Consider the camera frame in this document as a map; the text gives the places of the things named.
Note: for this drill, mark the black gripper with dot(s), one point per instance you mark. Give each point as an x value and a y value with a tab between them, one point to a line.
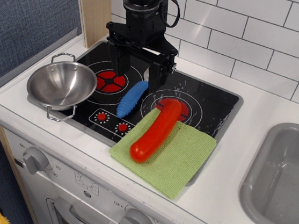
142	36

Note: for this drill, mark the stainless steel pot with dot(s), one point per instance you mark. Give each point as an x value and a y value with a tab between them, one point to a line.
61	85

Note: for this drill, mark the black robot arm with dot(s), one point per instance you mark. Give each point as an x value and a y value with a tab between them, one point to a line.
149	6

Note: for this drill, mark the green cloth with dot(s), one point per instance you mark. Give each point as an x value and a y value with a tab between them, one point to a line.
174	164

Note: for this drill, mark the black toy stovetop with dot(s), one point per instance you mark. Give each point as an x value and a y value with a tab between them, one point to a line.
206	107

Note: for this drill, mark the red toy sausage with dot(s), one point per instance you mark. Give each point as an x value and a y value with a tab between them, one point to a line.
157	133

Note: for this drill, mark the grey timer knob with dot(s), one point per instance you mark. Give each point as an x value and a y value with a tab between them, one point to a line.
35	160

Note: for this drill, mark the grey oven knob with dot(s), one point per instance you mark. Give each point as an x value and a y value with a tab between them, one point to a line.
137	222

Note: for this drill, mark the grey sink basin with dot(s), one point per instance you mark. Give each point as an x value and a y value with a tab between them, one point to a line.
270	191

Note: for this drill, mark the blue handled metal spoon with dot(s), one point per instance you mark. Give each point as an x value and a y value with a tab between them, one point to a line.
130	99

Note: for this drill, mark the wooden side post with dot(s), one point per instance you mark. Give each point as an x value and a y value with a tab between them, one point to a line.
94	15

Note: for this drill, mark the grey oven door handle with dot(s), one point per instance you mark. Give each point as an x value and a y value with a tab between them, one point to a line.
67	213

